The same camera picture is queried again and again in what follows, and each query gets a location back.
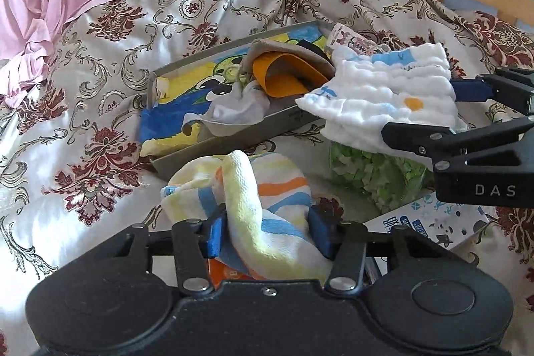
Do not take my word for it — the beige grey sock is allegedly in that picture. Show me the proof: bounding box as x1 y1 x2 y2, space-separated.
244 39 336 79

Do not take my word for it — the grey tray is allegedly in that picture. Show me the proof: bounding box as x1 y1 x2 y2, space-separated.
146 20 334 178

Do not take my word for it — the pastel striped towel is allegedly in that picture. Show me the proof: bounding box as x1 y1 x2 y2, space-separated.
161 149 334 282

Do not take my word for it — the blue print tissue box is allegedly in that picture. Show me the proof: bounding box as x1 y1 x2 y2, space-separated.
362 191 490 252

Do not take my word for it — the white quilted gauze cloth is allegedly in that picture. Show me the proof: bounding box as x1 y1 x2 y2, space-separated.
295 43 457 154

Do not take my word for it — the bag of green pieces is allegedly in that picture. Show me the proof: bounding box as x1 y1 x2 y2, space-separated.
327 117 468 215

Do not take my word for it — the orange white box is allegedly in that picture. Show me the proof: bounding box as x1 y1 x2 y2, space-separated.
206 258 259 282

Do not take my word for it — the white grey sock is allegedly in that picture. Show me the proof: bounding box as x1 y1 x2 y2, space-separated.
182 87 272 137

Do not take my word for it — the floral bedspread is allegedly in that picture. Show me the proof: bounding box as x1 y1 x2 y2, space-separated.
0 0 534 356

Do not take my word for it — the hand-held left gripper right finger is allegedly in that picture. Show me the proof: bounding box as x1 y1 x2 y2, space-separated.
309 206 460 292

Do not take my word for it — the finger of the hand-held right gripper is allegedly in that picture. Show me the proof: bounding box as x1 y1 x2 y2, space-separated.
453 66 534 117
381 116 534 179

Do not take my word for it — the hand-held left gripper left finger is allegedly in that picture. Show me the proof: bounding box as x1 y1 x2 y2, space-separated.
79 206 228 294

